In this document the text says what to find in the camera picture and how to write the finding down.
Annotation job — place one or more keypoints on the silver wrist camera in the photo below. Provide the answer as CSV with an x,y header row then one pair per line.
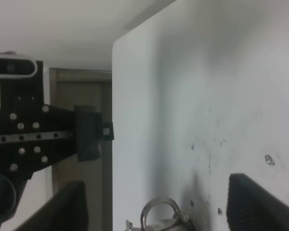
x,y
14,66

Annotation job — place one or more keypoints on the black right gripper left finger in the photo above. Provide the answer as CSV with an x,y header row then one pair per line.
x,y
66,211

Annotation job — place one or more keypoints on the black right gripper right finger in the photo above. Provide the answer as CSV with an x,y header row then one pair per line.
x,y
251,208

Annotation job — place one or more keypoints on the stainless steel teapot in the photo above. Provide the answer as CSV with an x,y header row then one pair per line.
x,y
162,214

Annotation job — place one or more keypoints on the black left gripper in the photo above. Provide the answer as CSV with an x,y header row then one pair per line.
x,y
35,135

